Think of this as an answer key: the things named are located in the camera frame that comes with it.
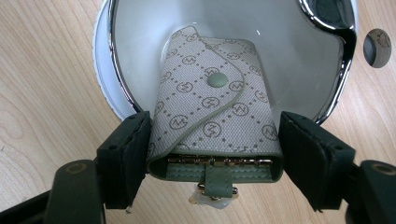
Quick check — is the white container with chrome rim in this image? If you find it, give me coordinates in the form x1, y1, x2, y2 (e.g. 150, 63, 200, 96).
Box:
92, 0, 359, 125

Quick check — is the beige patterned key case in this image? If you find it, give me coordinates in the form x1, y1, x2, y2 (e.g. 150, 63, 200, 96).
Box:
146, 25, 284, 210

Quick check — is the round table cable hole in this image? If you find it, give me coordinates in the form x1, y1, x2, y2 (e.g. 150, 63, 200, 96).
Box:
362, 28, 392, 69

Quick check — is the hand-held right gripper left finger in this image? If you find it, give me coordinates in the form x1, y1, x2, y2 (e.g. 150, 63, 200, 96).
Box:
96, 110, 153, 210

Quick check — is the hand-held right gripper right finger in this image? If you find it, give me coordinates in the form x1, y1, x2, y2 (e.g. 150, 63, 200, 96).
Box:
277, 111, 357, 213

